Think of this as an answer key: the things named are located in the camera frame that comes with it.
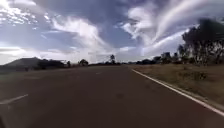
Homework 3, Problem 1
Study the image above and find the low bushy tree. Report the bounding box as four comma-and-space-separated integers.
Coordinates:
78, 58, 90, 67

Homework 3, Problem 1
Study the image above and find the group of dark trees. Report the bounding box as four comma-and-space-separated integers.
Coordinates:
177, 18, 224, 65

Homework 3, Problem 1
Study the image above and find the dark hill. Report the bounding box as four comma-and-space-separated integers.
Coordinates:
0, 56, 66, 72

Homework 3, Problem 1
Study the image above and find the row of distant trees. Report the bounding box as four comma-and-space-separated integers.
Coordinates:
135, 51, 181, 66

